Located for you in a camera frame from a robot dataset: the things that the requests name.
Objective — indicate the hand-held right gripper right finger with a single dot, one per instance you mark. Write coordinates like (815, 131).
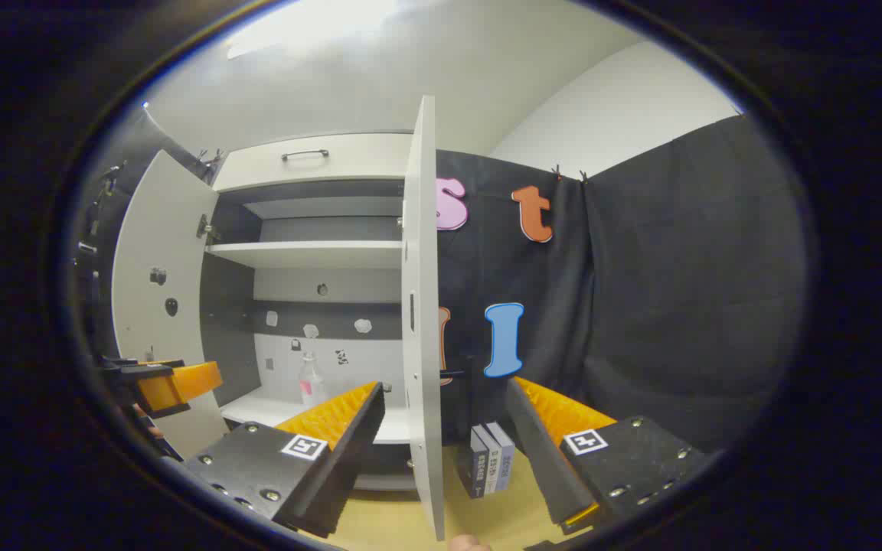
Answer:
(540, 451)

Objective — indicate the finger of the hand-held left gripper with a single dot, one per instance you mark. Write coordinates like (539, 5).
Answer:
(181, 386)

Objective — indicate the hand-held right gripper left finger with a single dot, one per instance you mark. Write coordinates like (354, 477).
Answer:
(349, 451)

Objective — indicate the clear plastic bottle pink label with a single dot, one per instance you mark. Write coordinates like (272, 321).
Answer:
(311, 386)

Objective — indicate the white cabinet door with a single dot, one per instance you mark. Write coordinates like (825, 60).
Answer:
(422, 268)
(165, 252)

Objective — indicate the white and grey cabinet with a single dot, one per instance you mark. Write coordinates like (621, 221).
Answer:
(318, 255)

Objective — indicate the white cabinet drawer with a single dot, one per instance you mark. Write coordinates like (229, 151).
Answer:
(349, 164)

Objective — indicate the light blue small box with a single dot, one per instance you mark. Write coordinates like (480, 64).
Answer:
(506, 455)

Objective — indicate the grey small box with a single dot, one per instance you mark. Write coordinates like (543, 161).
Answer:
(493, 463)

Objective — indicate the dark blue small box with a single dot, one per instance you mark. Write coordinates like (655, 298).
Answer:
(478, 467)

